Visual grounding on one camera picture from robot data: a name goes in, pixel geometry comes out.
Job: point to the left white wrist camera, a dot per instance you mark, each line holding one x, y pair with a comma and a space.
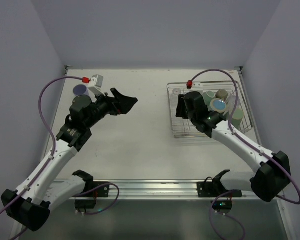
95, 85

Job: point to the purple plastic cup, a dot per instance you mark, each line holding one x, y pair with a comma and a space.
80, 90

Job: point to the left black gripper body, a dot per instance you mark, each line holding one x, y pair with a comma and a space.
113, 103

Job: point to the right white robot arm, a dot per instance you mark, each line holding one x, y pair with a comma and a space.
269, 170

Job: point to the aluminium mounting rail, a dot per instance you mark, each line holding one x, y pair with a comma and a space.
171, 190

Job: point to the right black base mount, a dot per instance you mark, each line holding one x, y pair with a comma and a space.
207, 190

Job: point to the black controller box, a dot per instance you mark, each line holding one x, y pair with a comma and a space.
84, 205
222, 206

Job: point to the blue cup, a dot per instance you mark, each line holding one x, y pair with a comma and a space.
218, 105

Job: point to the left black controller box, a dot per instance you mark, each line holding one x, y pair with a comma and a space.
84, 205

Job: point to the right black controller box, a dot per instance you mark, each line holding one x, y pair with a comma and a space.
222, 206

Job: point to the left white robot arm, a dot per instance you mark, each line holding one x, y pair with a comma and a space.
33, 201

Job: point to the large green cup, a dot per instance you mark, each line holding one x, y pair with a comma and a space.
237, 118

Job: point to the beige cup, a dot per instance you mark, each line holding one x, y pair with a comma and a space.
221, 94

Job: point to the clear plastic cup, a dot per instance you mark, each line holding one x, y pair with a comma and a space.
176, 92
231, 100

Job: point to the small mint green cup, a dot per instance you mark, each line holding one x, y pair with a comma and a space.
208, 96

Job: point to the metal wire dish rack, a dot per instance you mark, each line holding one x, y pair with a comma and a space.
183, 128

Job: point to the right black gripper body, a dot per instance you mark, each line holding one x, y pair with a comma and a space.
190, 108

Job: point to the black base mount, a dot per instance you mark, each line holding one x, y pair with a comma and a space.
102, 192
207, 190

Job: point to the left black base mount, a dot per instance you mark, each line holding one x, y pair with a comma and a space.
102, 192

